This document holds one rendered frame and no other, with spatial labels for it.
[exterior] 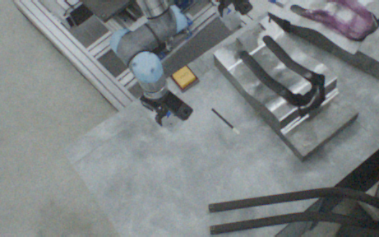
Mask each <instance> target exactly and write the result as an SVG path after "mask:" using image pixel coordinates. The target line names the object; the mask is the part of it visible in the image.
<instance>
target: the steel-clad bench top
mask: <svg viewBox="0 0 379 237"><path fill-rule="evenodd" d="M267 11H268V10H267ZM267 11H266V12H265V13H263V14H262V15H260V16H259V17H258V18H256V19H255V20H253V21H251V22H250V23H248V24H247V25H246V26H244V27H243V28H242V29H240V30H238V31H237V32H235V33H234V34H232V35H231V36H230V37H228V38H227V39H225V40H223V41H222V42H221V43H219V44H217V45H216V46H215V47H214V48H212V49H210V50H209V51H207V52H206V53H204V54H202V55H201V56H200V57H199V58H197V59H196V60H194V61H193V62H191V63H189V64H188V65H187V66H188V67H189V68H190V69H191V70H192V72H193V73H194V74H195V75H196V76H197V78H198V79H199V80H200V81H199V82H198V83H197V84H195V85H194V86H192V87H191V88H189V89H188V90H186V91H185V92H183V93H182V92H181V91H180V90H179V89H178V88H177V87H176V85H175V84H174V83H173V82H172V80H171V79H170V78H168V79H166V81H167V83H168V89H169V90H170V91H172V92H173V93H174V94H175V95H176V96H178V97H179V98H180V99H181V100H183V101H184V102H185V103H187V104H188V105H189V106H191V107H192V108H193V112H192V114H191V115H190V117H189V118H188V120H184V121H183V125H182V127H180V129H179V130H178V131H177V132H176V134H175V135H174V134H173V133H171V132H170V131H168V130H167V129H166V128H161V127H160V126H159V125H158V124H157V122H156V121H154V120H153V119H152V118H151V117H150V114H155V113H153V112H152V111H150V110H148V109H147V108H145V107H144V106H142V104H144V103H143V102H142V103H141V100H140V98H141V97H139V98H138V99H136V100H134V101H133V102H131V103H130V104H129V105H128V106H126V107H125V108H123V109H121V110H120V111H118V112H117V113H116V114H114V115H113V116H111V117H110V118H108V119H106V120H105V121H103V122H102V123H101V124H100V125H98V126H97V127H95V128H93V129H92V130H90V131H89V132H88V133H86V134H85V135H83V136H82V137H80V138H79V139H77V140H76V141H74V142H73V143H72V144H70V145H69V146H67V147H65V148H64V149H62V151H63V153H64V154H65V156H66V157H67V158H68V160H69V161H70V163H71V164H72V166H73V167H74V169H75V170H76V172H77V173H78V174H79V176H80V177H81V179H82V181H83V182H84V184H85V185H86V187H87V188H88V189H89V190H90V192H91V194H92V195H93V197H94V198H95V200H96V201H97V203H98V204H99V205H100V207H101V208H102V210H103V211H104V213H105V214H106V215H107V217H108V218H109V219H110V221H111V222H112V224H113V225H114V227H115V228H116V230H117V231H118V233H119V234H120V235H121V237H273V236H274V235H276V234H277V233H278V232H279V231H281V230H282V229H283V228H284V227H285V226H286V225H287V224H288V223H285V224H280V225H270V226H265V227H260V228H254V229H249V230H239V231H233V232H228V233H222V234H217V235H208V234H207V231H206V227H207V226H209V225H218V224H224V223H229V222H235V221H245V220H251V219H256V218H262V217H267V216H276V215H281V214H287V213H293V212H300V211H305V210H306V209H307V208H308V207H310V206H311V205H312V204H313V203H315V202H316V201H317V200H318V199H320V198H315V199H309V200H303V201H297V202H286V203H280V204H268V205H263V206H257V207H245V208H239V209H233V210H227V211H216V212H210V213H207V212H206V205H208V204H214V203H220V202H231V201H237V200H243V199H249V198H259V197H265V196H270V195H276V194H282V193H293V192H299V191H305V190H311V189H317V188H333V187H334V186H336V184H337V183H339V182H340V181H341V180H342V179H344V178H345V177H346V176H347V175H348V174H350V173H351V172H352V171H353V170H355V169H356V168H357V167H358V166H360V165H361V164H362V163H363V162H364V161H365V160H366V159H367V158H369V157H370V156H371V155H372V154H374V153H375V152H376V151H377V150H379V79H378V78H376V77H373V76H371V75H369V74H367V73H365V72H364V71H362V70H360V69H358V68H356V67H354V66H353V65H351V64H349V63H347V62H345V61H344V60H342V59H340V58H337V57H336V56H334V55H333V54H331V53H328V52H326V51H325V50H324V49H321V48H319V47H317V46H316V45H314V44H312V43H310V42H308V41H306V40H305V39H303V38H301V37H299V36H297V35H295V34H294V33H292V32H289V33H287V32H285V31H283V32H284V33H285V34H286V35H287V36H288V37H289V38H290V39H291V40H292V41H293V42H294V43H295V44H296V45H297V47H298V48H299V49H300V50H301V51H303V52H304V53H305V54H306V55H307V56H309V57H310V58H313V59H315V60H317V61H318V62H319V63H322V64H323V65H325V66H326V67H327V68H329V69H330V70H331V71H332V72H333V74H334V75H335V76H336V77H337V83H336V88H337V89H338V91H339V92H340V93H341V94H342V95H343V96H344V97H345V98H346V99H347V100H348V101H349V102H350V103H351V104H352V105H353V106H354V107H355V108H356V109H357V110H358V111H359V115H358V117H357V119H356V120H355V121H353V122H352V123H351V124H350V125H349V126H348V127H347V128H345V129H344V130H343V131H341V132H340V133H339V134H337V135H336V136H335V137H333V138H332V139H331V140H330V141H328V142H327V143H326V144H325V145H324V146H323V147H321V148H320V149H319V150H318V151H316V152H315V153H314V154H312V155H311V156H310V157H308V158H307V159H306V160H305V161H304V162H303V163H302V162H301V161H300V160H299V158H298V157H297V156H296V155H295V154H294V153H293V152H292V151H291V150H290V149H289V148H288V147H287V146H286V145H285V144H284V142H283V141H282V140H281V139H280V138H279V137H278V136H277V134H276V133H275V132H274V131H273V130H272V129H271V128H270V126H269V125H268V124H267V123H266V121H265V120H264V119H263V118H262V116H260V115H259V114H258V115H256V114H255V113H256V110H255V109H254V108H253V107H252V106H251V105H250V104H249V103H248V101H247V100H246V99H245V98H244V97H243V96H242V95H241V93H240V92H239V91H238V90H237V89H236V88H235V87H234V86H233V84H232V83H231V82H230V81H229V80H228V79H226V77H225V76H224V75H223V74H222V73H221V72H220V71H219V69H218V68H217V67H216V66H215V60H214V54H213V53H214V52H216V51H217V50H219V49H221V48H222V47H224V46H225V45H227V46H228V45H230V44H232V43H233V42H234V41H235V40H236V38H237V37H238V36H240V35H241V34H242V33H244V32H245V31H247V30H251V29H253V28H254V27H256V26H258V25H259V22H260V21H262V20H263V19H265V18H266V17H267ZM278 27H279V28H280V29H281V30H282V27H281V26H278ZM144 105H145V104H144ZM212 108H214V109H215V110H216V111H217V112H218V113H219V114H221V115H222V116H223V117H224V118H225V119H226V120H227V121H228V122H229V123H231V124H232V125H233V126H234V127H235V128H236V129H237V130H238V131H239V132H240V133H239V134H237V133H236V132H235V131H234V130H233V129H232V128H231V127H230V126H229V125H228V124H227V123H225V122H224V121H223V120H222V119H221V118H220V117H219V116H218V115H217V114H215V113H214V112H213V111H212V110H211V109H212Z"/></svg>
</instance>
